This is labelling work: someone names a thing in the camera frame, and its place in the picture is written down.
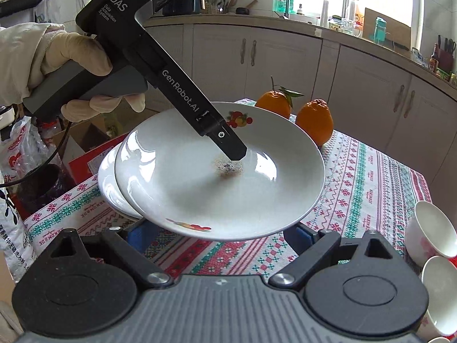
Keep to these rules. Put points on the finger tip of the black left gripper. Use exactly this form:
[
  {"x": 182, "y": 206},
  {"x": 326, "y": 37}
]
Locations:
[{"x": 228, "y": 141}]

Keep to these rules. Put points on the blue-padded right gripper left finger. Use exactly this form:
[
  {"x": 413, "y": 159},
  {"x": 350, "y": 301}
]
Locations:
[{"x": 125, "y": 248}]

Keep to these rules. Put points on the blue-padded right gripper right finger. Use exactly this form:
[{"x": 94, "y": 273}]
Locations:
[{"x": 316, "y": 251}]

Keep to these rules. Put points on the white shallow fruit-print bowl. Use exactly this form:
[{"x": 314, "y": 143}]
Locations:
[{"x": 110, "y": 190}]

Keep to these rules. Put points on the large white fruit-print plate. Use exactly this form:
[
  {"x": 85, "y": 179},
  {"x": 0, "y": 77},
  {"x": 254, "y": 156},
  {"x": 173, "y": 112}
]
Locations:
[{"x": 183, "y": 182}]

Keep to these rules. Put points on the left forearm white sleeve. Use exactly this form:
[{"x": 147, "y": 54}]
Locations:
[{"x": 23, "y": 47}]

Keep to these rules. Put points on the white kitchen cabinets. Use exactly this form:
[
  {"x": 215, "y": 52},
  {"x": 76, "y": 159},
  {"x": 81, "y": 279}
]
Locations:
[{"x": 375, "y": 95}]

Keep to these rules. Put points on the orange with green leaf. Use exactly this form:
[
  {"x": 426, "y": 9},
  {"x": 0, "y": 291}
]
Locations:
[{"x": 278, "y": 100}]

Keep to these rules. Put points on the patterned cross-stitch tablecloth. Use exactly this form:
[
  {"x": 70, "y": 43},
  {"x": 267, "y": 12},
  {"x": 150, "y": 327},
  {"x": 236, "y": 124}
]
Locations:
[{"x": 364, "y": 189}]

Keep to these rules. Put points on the red cardboard box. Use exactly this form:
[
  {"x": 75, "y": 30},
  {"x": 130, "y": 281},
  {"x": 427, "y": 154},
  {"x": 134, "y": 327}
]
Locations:
[{"x": 85, "y": 166}]

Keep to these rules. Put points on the orange without leaf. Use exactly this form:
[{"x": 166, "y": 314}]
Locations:
[{"x": 316, "y": 120}]

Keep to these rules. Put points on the white pink-flower rice bowl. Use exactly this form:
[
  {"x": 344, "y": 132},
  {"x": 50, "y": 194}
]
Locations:
[{"x": 429, "y": 233}]

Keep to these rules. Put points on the white printed plastic bag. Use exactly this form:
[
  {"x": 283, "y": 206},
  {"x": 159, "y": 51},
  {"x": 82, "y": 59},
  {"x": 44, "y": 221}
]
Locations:
[{"x": 22, "y": 152}]

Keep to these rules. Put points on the brown cardboard box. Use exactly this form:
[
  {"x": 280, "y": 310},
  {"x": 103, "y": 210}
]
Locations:
[{"x": 396, "y": 34}]

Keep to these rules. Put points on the knife block with knives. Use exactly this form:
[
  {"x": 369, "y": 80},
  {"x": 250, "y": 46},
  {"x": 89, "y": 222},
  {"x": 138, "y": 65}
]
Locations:
[{"x": 446, "y": 53}]

